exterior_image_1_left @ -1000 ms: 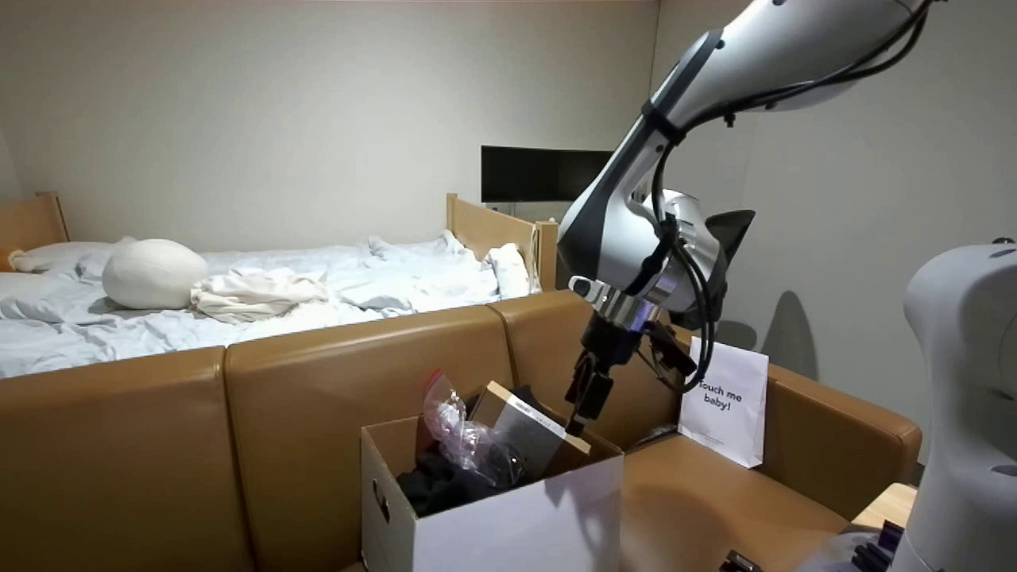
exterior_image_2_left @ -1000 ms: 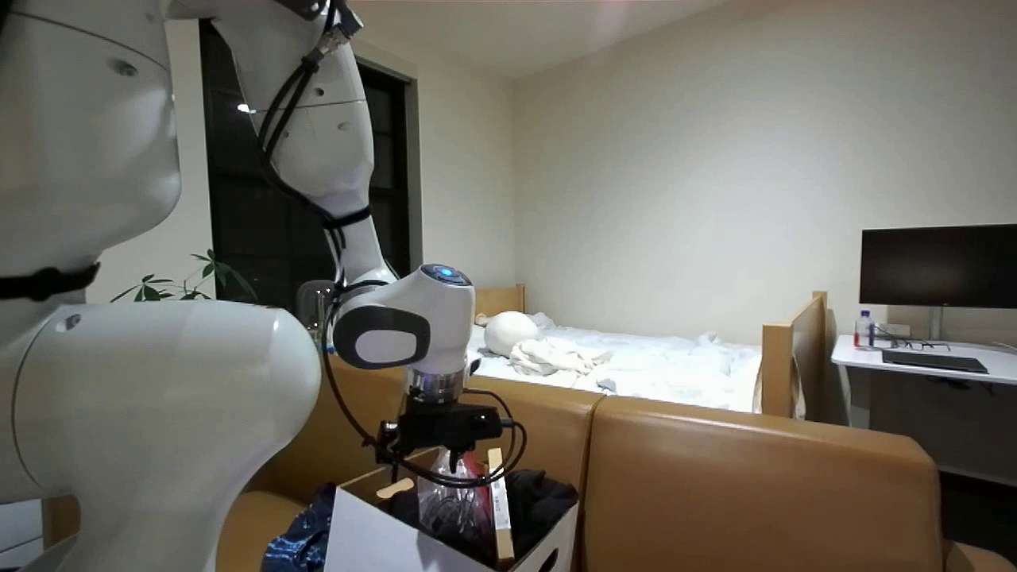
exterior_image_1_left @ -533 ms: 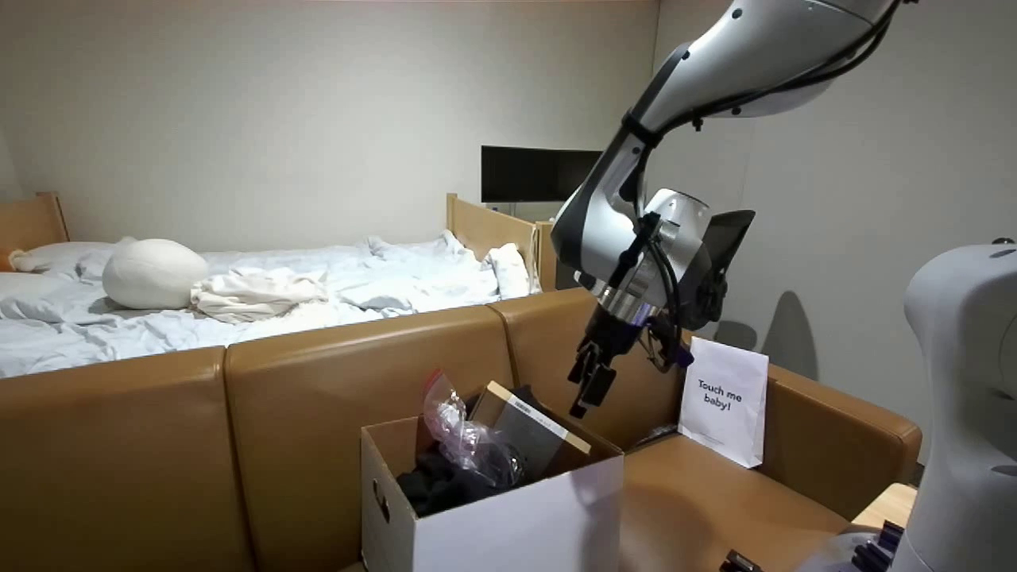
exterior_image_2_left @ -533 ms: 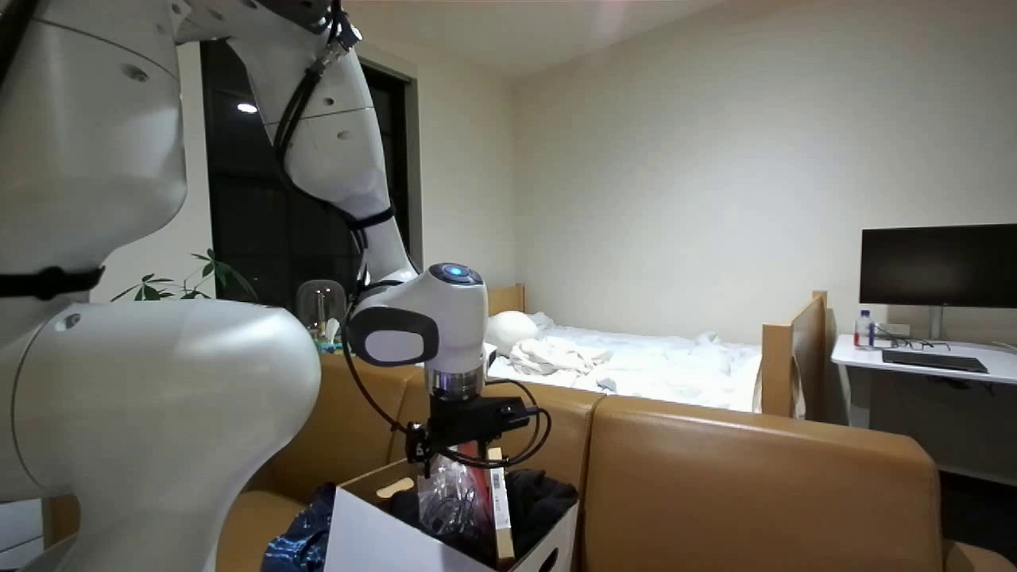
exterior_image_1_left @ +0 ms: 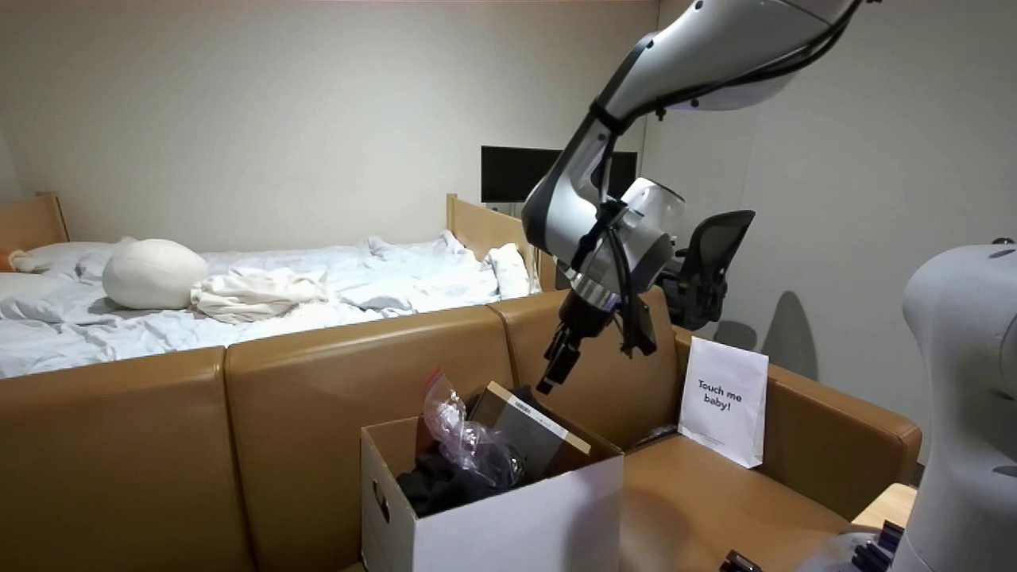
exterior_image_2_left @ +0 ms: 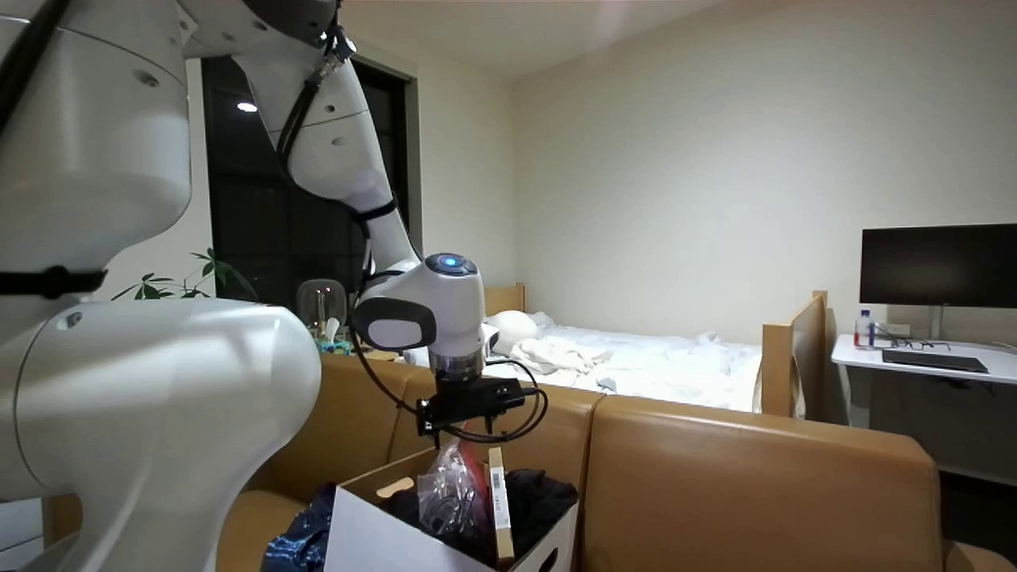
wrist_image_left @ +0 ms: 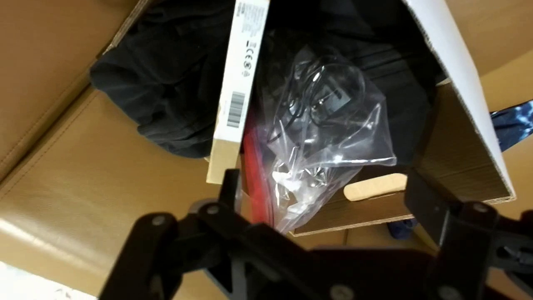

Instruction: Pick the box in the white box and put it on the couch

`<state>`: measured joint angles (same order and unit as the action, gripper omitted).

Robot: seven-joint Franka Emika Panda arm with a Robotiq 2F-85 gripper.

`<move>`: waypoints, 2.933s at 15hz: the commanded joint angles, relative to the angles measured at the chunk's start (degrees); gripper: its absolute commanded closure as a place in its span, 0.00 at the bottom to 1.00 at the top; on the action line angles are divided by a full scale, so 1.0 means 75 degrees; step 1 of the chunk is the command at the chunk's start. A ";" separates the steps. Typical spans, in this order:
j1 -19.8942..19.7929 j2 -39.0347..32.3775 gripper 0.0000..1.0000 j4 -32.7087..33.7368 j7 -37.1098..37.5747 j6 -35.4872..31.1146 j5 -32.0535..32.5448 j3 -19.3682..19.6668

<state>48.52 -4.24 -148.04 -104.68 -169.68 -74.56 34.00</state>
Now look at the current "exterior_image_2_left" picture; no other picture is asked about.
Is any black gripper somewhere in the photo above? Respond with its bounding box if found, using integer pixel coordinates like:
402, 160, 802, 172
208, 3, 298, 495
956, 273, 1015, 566
430, 420, 475, 459

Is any box with wooden edge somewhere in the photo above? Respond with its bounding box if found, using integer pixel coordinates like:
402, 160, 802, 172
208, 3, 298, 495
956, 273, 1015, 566
482, 444, 522, 566

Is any white cardboard box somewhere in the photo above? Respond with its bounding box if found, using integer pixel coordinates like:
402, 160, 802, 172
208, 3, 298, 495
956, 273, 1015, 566
322, 442, 583, 572

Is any tan leather couch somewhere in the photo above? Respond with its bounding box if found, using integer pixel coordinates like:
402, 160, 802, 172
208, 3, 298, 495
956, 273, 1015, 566
214, 353, 1017, 572

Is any clear plastic bag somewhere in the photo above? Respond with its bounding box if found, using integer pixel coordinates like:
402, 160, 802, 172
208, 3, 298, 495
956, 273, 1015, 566
414, 437, 496, 550

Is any dark clothes pile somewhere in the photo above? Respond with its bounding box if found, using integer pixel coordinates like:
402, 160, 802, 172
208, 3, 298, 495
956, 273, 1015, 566
384, 468, 582, 566

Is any round white cushion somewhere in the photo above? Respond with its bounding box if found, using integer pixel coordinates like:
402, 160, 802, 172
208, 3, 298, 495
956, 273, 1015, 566
489, 308, 543, 349

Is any crumpled white blanket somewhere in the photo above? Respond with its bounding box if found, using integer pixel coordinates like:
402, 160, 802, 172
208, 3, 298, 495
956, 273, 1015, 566
504, 333, 619, 381

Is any wooden bed headboard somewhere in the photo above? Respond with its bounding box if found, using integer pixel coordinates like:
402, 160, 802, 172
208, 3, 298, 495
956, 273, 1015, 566
482, 279, 529, 318

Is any glass dome jar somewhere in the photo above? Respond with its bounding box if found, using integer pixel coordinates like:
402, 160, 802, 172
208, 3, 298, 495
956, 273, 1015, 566
293, 273, 353, 343

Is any blue plastic bag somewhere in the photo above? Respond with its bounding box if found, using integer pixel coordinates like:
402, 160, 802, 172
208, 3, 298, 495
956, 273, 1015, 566
256, 483, 341, 572

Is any bed mattress with white sheets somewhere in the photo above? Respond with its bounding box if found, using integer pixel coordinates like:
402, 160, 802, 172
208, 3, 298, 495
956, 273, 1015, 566
480, 308, 767, 418

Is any green houseplant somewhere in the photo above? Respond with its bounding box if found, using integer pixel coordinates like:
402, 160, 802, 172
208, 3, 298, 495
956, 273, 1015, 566
108, 246, 261, 304

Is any wooden bed footboard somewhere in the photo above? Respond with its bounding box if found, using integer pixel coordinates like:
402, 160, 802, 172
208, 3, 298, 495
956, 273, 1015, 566
755, 289, 842, 422

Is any small plastic bottle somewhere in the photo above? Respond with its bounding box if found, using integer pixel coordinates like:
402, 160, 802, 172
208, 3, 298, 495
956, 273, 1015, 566
851, 304, 880, 353

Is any white desk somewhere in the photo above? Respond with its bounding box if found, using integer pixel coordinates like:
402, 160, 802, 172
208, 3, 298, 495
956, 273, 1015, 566
830, 330, 1017, 487

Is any black keyboard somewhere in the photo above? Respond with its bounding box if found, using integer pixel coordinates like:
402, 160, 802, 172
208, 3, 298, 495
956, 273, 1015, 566
876, 348, 990, 380

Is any black computer monitor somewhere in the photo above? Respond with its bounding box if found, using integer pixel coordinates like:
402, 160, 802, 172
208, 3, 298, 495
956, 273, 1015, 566
856, 221, 1017, 343

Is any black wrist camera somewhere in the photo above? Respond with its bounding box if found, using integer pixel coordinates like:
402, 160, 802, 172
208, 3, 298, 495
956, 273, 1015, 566
414, 375, 529, 438

